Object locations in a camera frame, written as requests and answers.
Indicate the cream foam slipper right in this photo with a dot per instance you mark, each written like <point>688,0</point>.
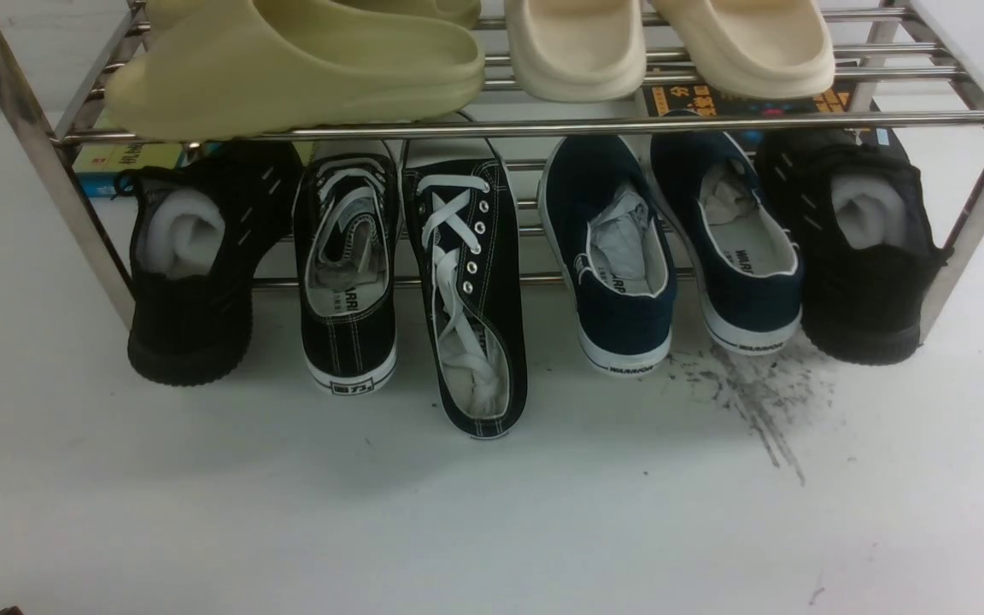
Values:
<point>767,50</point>

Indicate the black canvas sneaker tilted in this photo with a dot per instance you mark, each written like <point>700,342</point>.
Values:
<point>461,217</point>

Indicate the black knit sneaker left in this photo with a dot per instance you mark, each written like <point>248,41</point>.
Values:
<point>200,233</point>

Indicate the navy slip-on shoe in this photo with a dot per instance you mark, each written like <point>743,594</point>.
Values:
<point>602,224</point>
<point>748,269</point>

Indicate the black knit sneaker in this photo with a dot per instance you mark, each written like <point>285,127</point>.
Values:
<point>854,205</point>
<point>200,233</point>

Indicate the steel shoe rack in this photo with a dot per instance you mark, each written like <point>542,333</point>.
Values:
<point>904,43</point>

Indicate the cream foam slipper left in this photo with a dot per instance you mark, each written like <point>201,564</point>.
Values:
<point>576,51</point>

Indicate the black orange printed book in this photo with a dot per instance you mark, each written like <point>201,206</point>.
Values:
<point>702,99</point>

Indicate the black knit sneaker right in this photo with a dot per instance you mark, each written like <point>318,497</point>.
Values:
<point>854,205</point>

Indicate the black canvas sneaker upright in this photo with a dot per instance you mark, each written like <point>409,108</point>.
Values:
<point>345,226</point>

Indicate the olive green foam slipper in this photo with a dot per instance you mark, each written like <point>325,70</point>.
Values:
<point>243,68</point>

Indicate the cream foam slipper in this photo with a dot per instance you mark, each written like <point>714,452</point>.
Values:
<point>576,51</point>
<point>767,50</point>

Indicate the yellow blue book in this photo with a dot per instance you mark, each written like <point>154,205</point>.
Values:
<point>97,166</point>

